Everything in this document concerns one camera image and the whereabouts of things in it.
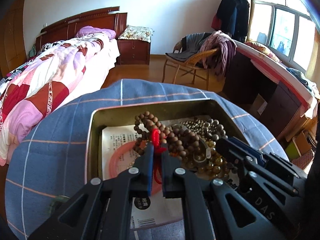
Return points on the wicker chair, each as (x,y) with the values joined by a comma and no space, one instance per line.
(190,66)

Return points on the dark wooden headboard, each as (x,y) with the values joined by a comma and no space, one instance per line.
(67,28)

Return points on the mauve garment on chair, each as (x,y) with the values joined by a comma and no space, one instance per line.
(226,49)

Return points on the bed with patchwork quilt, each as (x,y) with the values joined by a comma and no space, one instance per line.
(57,76)

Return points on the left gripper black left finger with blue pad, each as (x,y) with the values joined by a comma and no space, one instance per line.
(102,208)

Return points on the blue plaid tablecloth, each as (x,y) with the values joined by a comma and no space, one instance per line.
(50,161)

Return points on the grey garment on chair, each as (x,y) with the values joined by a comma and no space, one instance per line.
(191,45)

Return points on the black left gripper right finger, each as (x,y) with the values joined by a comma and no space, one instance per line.
(212,209)

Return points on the dark coats on rack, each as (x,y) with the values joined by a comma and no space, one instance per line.
(232,18)

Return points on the gold pink tin box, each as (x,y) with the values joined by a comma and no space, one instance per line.
(169,112)

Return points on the dark wooden desk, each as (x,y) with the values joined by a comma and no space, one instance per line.
(261,85)

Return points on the floral cloth on nightstand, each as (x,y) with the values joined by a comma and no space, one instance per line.
(136,33)

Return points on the window with frame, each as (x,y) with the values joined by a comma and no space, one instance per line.
(286,28)

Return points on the purple pillow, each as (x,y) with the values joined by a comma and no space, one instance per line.
(88,30)

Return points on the dark wooden nightstand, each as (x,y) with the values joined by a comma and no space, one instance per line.
(133,52)

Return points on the printed paper sheet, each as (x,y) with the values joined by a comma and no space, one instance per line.
(117,156)

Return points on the wooden wardrobe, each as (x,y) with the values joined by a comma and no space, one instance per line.
(12,41)

